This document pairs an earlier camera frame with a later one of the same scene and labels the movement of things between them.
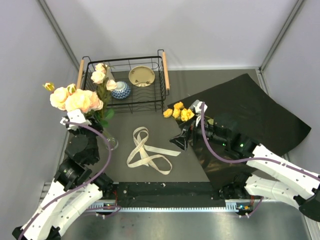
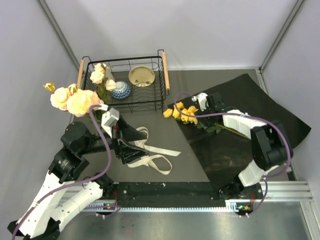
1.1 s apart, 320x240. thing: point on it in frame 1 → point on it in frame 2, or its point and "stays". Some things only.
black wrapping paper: (253, 115) stays
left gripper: (95, 124) → (122, 151)
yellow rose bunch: (179, 112) stays
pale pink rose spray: (98, 78) stays
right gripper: (181, 141) → (209, 122)
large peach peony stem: (58, 97) stays
